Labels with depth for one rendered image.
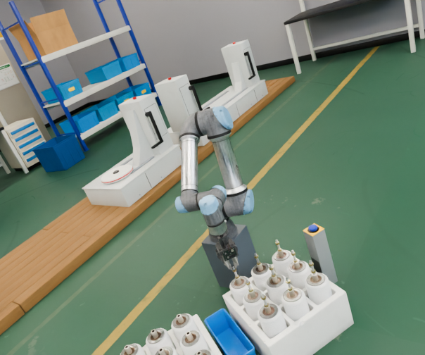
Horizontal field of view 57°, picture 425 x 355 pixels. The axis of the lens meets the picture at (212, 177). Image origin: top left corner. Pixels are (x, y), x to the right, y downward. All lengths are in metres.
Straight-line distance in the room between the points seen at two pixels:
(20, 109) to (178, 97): 4.05
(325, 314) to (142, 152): 2.48
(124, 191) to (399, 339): 2.34
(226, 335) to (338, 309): 0.54
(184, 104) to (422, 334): 2.98
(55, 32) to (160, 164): 3.38
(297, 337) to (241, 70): 3.89
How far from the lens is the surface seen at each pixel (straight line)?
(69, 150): 5.77
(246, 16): 7.14
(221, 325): 1.96
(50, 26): 6.43
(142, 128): 3.73
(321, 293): 1.68
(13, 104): 7.49
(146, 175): 3.50
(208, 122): 1.78
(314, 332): 1.72
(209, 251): 2.07
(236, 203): 1.87
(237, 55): 5.04
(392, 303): 1.92
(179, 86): 4.00
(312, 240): 1.85
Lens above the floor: 1.37
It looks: 23 degrees down
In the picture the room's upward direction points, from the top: 21 degrees counter-clockwise
